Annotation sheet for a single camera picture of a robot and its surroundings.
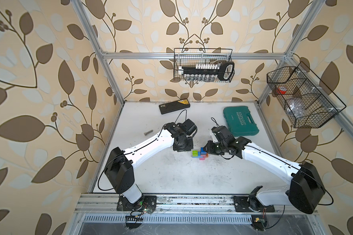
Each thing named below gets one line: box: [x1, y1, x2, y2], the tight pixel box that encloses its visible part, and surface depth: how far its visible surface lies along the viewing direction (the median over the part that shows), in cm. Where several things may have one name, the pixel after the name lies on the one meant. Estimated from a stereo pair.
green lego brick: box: [192, 150, 199, 157], surface depth 87 cm
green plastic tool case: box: [223, 105, 260, 138], surface depth 106 cm
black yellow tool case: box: [158, 98, 191, 115], surface depth 118 cm
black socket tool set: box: [178, 61, 235, 82], surface depth 86 cm
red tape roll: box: [276, 85, 288, 95], surface depth 84 cm
